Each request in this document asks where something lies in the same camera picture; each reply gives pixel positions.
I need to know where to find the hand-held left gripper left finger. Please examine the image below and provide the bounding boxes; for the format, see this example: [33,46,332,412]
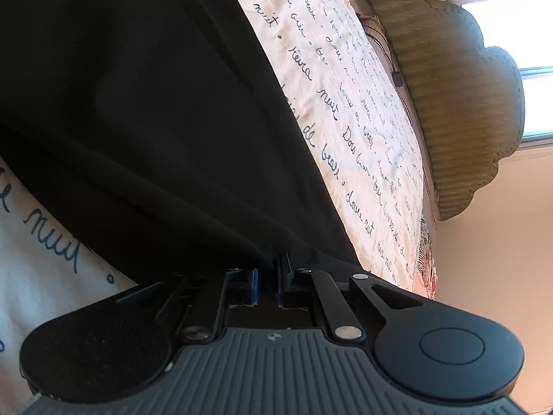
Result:
[113,267,261,347]

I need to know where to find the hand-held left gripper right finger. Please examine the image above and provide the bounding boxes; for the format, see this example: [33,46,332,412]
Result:
[275,252,426,345]

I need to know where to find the black pants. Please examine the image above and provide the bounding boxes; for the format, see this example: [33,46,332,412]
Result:
[0,0,372,288]

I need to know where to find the red patterned cloth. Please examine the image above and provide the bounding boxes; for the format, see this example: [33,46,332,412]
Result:
[412,215,440,301]

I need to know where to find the white script-printed bed sheet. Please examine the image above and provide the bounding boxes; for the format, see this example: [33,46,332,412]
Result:
[0,0,439,415]

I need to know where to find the olive upholstered headboard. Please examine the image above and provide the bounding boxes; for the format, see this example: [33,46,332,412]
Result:
[346,0,526,222]

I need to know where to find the window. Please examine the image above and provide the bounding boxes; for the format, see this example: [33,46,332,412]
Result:
[440,0,553,150]

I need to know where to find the thin black cable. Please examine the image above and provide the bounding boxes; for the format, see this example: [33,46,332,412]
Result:
[361,14,429,193]

